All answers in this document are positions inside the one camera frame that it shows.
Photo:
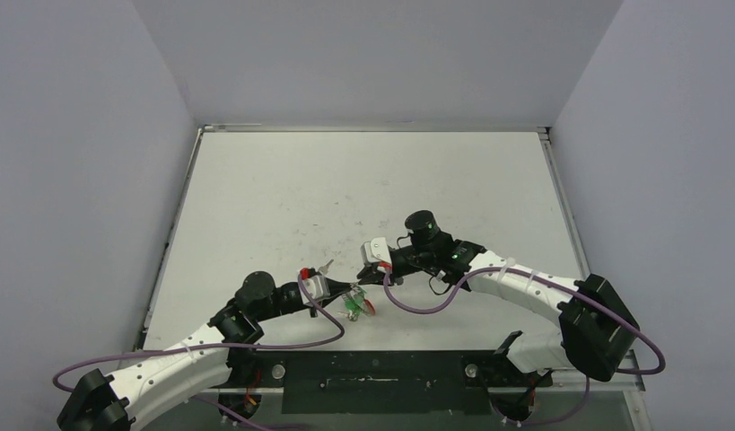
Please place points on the key with red tag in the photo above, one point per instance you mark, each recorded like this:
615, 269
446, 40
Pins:
325, 268

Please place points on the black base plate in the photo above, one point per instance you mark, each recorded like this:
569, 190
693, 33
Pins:
471, 401

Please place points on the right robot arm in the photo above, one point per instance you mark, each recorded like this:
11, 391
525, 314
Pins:
593, 327

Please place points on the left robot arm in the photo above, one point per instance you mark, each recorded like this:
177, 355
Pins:
130, 398

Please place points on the aluminium front rail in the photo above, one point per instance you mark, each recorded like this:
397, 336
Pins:
289, 371

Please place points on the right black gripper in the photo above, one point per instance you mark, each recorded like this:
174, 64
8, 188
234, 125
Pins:
389, 268

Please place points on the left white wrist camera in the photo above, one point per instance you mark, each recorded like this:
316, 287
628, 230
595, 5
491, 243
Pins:
314, 286

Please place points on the metal keyring with red handle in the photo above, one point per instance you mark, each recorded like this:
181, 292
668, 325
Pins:
356, 303

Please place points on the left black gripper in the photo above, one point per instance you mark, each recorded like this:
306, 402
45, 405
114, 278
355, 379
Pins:
336, 288

